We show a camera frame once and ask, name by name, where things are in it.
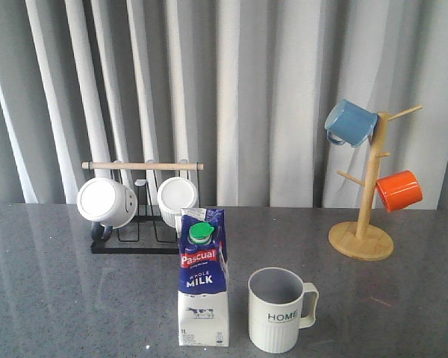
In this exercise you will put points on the white HOME mug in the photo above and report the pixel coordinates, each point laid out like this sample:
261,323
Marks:
280,305

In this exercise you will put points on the blue white milk carton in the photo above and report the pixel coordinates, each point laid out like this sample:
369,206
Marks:
203,317

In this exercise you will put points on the white ribbed mug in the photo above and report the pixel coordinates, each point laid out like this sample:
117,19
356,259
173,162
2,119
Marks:
175,194

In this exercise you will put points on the grey pleated curtain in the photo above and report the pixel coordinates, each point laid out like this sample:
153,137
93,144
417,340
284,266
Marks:
243,87

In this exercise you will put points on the white smiley face mug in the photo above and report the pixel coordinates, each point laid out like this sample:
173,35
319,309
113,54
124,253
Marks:
107,204

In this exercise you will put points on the blue enamel mug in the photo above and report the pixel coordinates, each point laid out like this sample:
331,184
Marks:
349,123

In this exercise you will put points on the wooden mug tree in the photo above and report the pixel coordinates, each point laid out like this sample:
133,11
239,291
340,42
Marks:
361,240

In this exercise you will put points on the orange enamel mug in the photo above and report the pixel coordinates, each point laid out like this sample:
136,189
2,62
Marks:
399,190

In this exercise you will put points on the black wire mug rack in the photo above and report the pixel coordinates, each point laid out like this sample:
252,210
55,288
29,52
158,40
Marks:
146,233

